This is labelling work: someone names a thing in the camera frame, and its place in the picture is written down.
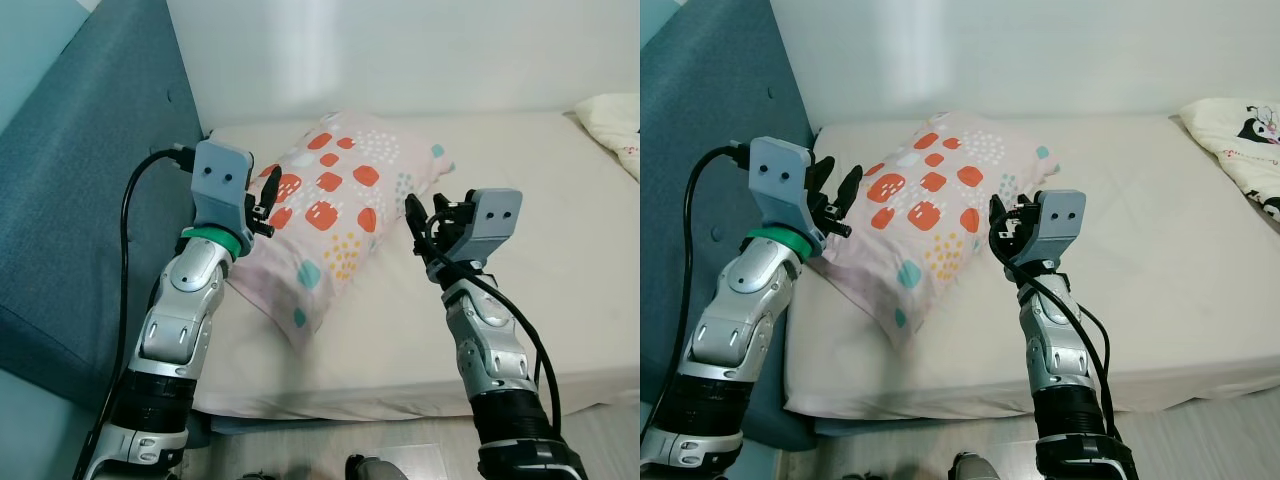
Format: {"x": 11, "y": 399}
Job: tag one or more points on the teal upholstered headboard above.
{"x": 80, "y": 200}
{"x": 700, "y": 150}

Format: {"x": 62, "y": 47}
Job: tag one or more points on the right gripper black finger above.
{"x": 998, "y": 222}
{"x": 418, "y": 225}
{"x": 444, "y": 205}

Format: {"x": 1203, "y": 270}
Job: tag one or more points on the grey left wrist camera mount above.
{"x": 780, "y": 185}
{"x": 220, "y": 185}

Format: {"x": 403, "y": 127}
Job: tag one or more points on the robot right leg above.
{"x": 975, "y": 468}
{"x": 372, "y": 468}

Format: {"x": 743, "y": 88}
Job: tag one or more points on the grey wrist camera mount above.
{"x": 780, "y": 185}
{"x": 220, "y": 185}
{"x": 495, "y": 222}
{"x": 1058, "y": 222}

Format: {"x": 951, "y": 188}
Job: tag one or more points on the pink pillow with coloured dots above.
{"x": 340, "y": 200}
{"x": 930, "y": 200}

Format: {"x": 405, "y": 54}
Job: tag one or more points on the cream cartoon print blanket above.
{"x": 1230, "y": 140}
{"x": 610, "y": 125}

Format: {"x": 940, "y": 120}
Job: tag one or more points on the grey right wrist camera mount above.
{"x": 495, "y": 222}
{"x": 1058, "y": 222}

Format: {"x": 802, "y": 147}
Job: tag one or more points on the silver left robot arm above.
{"x": 180, "y": 320}
{"x": 740, "y": 320}

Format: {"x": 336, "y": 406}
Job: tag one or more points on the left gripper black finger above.
{"x": 258, "y": 190}
{"x": 821, "y": 180}
{"x": 274, "y": 192}
{"x": 851, "y": 192}

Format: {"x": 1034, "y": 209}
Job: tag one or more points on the cream bed mattress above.
{"x": 520, "y": 280}
{"x": 1150, "y": 280}

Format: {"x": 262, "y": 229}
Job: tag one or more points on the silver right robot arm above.
{"x": 1060, "y": 350}
{"x": 490, "y": 350}

